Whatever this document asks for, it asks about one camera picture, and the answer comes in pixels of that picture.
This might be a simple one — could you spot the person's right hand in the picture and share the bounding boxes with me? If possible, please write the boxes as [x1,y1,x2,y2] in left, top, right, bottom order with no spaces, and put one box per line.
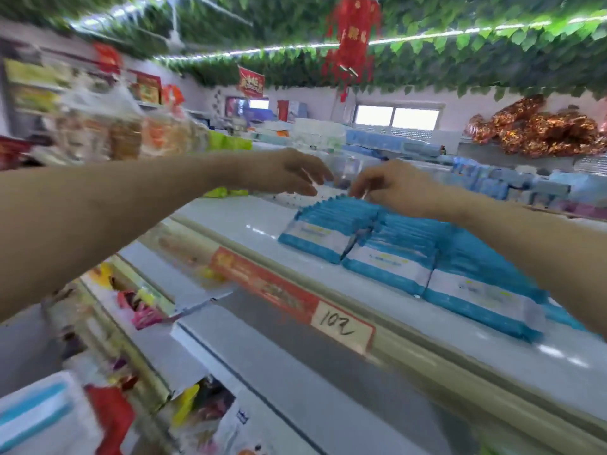
[348,160,447,218]

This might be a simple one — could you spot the person's left hand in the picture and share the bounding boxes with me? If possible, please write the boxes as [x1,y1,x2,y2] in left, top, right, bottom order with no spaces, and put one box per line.
[222,148,335,197]

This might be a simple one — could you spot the person's left forearm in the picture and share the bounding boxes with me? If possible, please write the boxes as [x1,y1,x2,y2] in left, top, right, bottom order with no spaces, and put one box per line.
[0,154,228,324]

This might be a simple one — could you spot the person's right forearm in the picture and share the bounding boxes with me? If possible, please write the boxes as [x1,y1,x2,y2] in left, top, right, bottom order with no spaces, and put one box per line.
[441,185,607,338]

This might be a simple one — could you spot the clear plastic container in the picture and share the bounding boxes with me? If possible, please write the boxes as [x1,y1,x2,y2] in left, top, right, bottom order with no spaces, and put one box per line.
[326,154,381,191]

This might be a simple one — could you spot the window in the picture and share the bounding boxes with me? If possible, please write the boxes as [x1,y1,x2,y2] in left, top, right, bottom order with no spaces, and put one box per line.
[353,104,443,134]

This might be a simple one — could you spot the rows of blue white packets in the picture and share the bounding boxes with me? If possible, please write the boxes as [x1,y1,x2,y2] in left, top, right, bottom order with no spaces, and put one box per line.
[277,194,589,344]

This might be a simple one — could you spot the yellow green packet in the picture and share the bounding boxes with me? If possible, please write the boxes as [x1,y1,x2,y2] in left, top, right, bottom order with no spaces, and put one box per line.
[204,131,253,199]

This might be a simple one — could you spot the red hanging sign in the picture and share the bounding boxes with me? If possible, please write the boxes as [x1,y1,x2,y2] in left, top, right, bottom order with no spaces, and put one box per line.
[237,66,266,99]

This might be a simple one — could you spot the red shelf price strip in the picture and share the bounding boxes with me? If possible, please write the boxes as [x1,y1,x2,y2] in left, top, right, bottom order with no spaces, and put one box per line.
[209,246,321,325]

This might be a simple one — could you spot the red hanging lantern decoration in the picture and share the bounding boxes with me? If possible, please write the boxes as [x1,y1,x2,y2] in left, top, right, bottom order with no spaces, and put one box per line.
[322,0,383,103]

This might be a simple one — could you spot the white handwritten price tag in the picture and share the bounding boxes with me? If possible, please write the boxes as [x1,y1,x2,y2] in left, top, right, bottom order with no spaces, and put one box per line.
[310,300,377,356]

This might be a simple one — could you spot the pile of pale blue packs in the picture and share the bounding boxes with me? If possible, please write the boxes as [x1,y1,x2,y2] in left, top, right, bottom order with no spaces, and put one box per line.
[448,156,607,211]

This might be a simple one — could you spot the white light strip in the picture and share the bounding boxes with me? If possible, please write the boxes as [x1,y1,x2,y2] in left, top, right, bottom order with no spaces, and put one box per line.
[71,0,607,62]

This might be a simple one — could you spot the green leaf ceiling garland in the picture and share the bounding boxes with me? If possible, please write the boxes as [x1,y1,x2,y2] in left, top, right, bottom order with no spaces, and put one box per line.
[0,0,607,103]

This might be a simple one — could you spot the pile of copper foil packs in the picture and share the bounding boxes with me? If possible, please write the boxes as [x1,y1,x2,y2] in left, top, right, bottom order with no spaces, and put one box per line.
[465,94,607,160]

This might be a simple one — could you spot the white store shelf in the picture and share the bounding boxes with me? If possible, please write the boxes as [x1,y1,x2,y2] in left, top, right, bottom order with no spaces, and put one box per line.
[78,194,607,455]

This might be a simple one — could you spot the pile of orange snack bags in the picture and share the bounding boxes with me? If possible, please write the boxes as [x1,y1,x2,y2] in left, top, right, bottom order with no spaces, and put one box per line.
[51,85,210,162]

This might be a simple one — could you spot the pink snack packet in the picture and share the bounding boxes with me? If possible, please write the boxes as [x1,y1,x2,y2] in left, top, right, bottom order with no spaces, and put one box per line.
[118,289,168,331]

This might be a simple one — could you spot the yellow snack packet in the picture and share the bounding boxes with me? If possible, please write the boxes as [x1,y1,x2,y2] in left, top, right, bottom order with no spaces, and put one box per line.
[172,384,201,428]

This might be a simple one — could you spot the red packet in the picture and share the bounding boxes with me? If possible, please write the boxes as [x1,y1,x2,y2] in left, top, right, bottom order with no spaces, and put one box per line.
[84,384,137,455]

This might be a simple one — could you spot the white pack with blue stripes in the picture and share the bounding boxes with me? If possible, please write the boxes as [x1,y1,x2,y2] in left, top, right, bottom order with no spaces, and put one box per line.
[0,371,104,455]

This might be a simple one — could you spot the wall screen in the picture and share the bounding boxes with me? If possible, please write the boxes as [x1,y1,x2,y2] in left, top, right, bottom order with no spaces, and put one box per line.
[225,96,271,121]

